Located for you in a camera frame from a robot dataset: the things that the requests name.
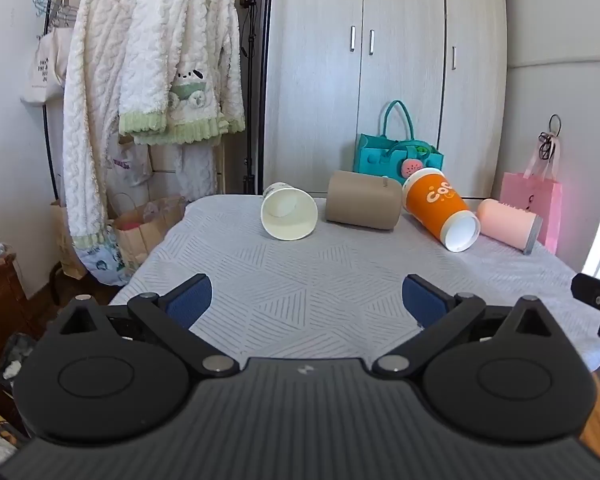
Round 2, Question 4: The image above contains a printed plastic bag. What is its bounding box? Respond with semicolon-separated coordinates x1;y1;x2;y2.
76;220;133;287

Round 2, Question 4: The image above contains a white fleece jacket green trim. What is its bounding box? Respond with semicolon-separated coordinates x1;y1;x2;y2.
117;0;246;147

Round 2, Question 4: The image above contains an orange paper cup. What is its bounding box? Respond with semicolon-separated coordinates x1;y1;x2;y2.
402;167;482;253

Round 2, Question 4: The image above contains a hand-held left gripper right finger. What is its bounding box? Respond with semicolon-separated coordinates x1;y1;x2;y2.
372;273;557;379

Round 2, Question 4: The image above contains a light wooden wardrobe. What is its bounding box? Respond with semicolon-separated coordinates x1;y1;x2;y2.
262;0;509;202

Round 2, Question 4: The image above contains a white canvas tote bag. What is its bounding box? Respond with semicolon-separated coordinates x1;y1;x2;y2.
19;25;76;107

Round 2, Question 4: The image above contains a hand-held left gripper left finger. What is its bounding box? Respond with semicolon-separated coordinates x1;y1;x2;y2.
56;273;241;379

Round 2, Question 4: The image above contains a pink paper gift bag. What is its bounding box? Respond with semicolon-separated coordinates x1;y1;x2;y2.
499;152;564;256

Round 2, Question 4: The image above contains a black clothes rack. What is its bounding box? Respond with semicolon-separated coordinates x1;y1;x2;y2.
32;0;111;291

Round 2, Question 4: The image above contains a dark wooden cabinet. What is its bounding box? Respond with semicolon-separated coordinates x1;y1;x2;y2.
0;252;36;376

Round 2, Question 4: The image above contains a small white printed bag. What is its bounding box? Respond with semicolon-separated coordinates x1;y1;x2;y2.
107;135;153;188

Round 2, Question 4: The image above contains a pink cup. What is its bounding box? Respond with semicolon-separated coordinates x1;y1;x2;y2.
476;198;544;256

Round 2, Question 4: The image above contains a white paper cup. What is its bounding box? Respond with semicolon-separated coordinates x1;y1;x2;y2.
260;182;319;241

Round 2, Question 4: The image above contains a black tripod stand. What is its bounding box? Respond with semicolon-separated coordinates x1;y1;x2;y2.
237;0;271;196

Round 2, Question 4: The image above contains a brown paper bag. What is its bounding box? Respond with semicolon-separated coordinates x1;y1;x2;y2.
111;193;187;272

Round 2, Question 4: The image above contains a white fleece robe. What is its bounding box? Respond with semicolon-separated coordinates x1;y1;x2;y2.
61;0;221;253

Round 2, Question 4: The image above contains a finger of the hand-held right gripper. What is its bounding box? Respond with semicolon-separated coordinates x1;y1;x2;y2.
570;272;600;344

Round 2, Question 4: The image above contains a dark trash bag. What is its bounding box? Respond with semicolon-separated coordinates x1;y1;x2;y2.
0;332;38;393

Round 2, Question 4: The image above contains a brown paper cup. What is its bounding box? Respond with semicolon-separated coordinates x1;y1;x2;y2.
324;170;404;232

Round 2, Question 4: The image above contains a white patterned table cover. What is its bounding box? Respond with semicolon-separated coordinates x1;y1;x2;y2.
108;194;600;377

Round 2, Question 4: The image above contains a teal felt handbag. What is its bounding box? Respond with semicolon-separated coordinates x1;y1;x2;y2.
353;99;444;187

